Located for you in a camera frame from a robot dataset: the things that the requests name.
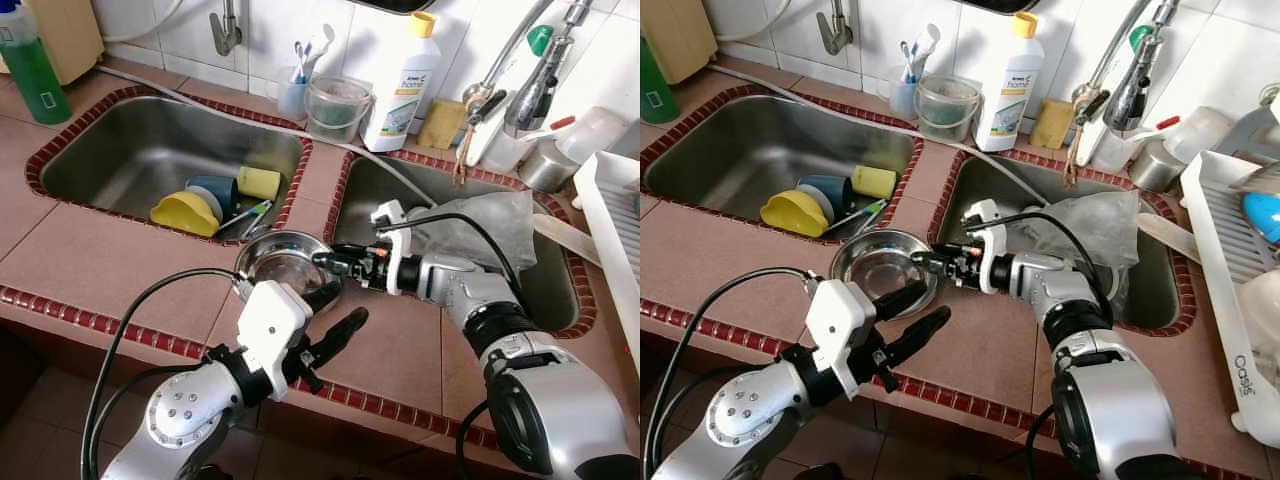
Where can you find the dark yellow sponge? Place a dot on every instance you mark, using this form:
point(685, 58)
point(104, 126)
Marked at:
point(442, 123)
point(1052, 123)

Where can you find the round steel plate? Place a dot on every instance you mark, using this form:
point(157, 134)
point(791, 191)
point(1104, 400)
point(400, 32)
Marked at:
point(275, 265)
point(880, 270)

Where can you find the yellow plastic bowl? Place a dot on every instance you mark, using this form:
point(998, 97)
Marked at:
point(795, 213)
point(185, 215)

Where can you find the dark blue bunny cup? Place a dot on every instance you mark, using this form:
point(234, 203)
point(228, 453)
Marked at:
point(832, 190)
point(220, 190)

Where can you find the hanging black pan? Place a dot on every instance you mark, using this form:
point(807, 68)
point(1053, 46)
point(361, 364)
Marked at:
point(1000, 5)
point(390, 5)

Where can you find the clear toothbrush cup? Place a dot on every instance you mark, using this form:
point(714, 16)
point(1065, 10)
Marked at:
point(904, 98)
point(293, 98)

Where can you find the pale yellow sponge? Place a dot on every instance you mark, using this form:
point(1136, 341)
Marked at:
point(260, 183)
point(873, 182)

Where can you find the steel cup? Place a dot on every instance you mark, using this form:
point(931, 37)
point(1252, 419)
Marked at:
point(548, 168)
point(1158, 168)

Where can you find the white bowl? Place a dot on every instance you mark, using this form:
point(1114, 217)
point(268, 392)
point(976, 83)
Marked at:
point(1262, 330)

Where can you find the blue bowl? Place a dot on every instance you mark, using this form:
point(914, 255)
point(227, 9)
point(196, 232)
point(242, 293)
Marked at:
point(1265, 215)

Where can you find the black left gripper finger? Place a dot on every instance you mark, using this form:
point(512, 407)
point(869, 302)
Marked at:
point(340, 335)
point(918, 335)
point(900, 300)
point(322, 296)

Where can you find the clear plastic bucket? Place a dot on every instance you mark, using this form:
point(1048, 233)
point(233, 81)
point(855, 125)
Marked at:
point(338, 112)
point(948, 112)

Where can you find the steel tray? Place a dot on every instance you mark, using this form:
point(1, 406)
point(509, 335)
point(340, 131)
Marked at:
point(1260, 178)

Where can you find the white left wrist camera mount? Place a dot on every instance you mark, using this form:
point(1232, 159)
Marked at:
point(270, 330)
point(838, 330)

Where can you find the chrome sink faucet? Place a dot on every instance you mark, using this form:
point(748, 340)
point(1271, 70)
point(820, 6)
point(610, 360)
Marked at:
point(530, 95)
point(1130, 95)

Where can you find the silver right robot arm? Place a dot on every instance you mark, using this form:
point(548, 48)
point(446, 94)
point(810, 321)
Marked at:
point(1130, 410)
point(560, 410)

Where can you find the white detergent bottle yellow cap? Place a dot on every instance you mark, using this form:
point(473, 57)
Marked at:
point(1010, 95)
point(400, 95)

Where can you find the chrome wall tap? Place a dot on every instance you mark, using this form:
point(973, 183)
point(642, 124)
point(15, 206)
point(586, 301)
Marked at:
point(833, 38)
point(225, 38)

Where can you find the green dish soap bottle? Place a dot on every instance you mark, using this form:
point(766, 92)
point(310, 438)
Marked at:
point(35, 80)
point(655, 90)

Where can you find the white plastic dish rack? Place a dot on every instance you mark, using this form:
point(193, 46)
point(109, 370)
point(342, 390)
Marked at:
point(1215, 260)
point(605, 230)

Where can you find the steel sink basin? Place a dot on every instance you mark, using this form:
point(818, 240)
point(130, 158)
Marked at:
point(950, 200)
point(720, 150)
point(110, 150)
point(355, 200)

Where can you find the white bottle green cap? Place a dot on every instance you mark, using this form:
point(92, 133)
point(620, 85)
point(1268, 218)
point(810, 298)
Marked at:
point(1140, 40)
point(540, 40)

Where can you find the translucent plastic container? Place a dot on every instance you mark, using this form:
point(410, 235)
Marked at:
point(595, 135)
point(1200, 135)

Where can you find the clear plastic bag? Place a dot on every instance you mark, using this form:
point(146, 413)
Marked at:
point(1100, 220)
point(500, 220)

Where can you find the beige water filter appliance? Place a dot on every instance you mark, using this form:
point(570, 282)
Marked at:
point(680, 35)
point(70, 35)

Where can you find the green white plastic utensil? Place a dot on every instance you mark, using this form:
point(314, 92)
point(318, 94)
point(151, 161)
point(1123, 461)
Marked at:
point(872, 207)
point(868, 224)
point(255, 225)
point(258, 208)

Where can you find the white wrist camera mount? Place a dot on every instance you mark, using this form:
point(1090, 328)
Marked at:
point(270, 330)
point(838, 330)
point(388, 218)
point(980, 215)

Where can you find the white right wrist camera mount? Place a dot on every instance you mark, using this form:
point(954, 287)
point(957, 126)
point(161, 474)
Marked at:
point(980, 215)
point(388, 218)

